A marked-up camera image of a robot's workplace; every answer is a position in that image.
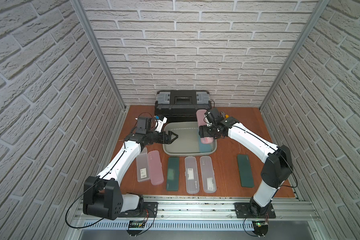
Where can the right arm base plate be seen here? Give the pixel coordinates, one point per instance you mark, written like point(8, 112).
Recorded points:
point(251, 210)

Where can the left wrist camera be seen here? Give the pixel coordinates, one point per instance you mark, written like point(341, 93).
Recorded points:
point(160, 121)

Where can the left controller board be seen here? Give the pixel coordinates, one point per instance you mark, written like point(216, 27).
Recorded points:
point(135, 228)

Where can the clear pencil case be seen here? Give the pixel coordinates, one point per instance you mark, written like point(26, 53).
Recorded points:
point(191, 174)
point(208, 175)

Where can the right controller board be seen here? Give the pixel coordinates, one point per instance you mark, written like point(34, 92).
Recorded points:
point(260, 228)

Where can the pink pencil case with label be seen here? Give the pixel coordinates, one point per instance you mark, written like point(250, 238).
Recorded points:
point(201, 123)

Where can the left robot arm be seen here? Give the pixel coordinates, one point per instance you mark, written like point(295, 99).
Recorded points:
point(102, 194)

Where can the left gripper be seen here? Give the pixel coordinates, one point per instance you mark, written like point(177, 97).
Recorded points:
point(162, 137)

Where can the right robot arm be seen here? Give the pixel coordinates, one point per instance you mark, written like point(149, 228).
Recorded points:
point(277, 160)

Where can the grey plastic storage tray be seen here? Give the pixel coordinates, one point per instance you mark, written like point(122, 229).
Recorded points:
point(187, 144)

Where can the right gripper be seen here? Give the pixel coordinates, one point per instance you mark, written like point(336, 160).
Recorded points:
point(203, 132)

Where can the black plastic toolbox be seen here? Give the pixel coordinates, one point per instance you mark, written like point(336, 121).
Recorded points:
point(182, 105)

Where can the clear rectangular case far left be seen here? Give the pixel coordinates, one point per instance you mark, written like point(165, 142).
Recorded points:
point(143, 172)

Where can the aluminium mounting rail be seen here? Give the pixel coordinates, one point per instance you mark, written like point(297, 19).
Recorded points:
point(229, 209)

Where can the controller board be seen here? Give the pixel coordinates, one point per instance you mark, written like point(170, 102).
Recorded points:
point(135, 228)
point(260, 228)

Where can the pink pencil case left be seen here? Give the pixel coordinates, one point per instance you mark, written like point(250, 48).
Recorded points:
point(155, 168)

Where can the dark green case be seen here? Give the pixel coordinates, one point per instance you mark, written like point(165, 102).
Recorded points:
point(173, 174)
point(245, 171)

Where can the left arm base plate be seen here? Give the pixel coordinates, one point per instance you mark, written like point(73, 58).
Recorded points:
point(144, 210)

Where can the light blue pencil case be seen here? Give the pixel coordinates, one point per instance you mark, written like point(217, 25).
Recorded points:
point(205, 147)

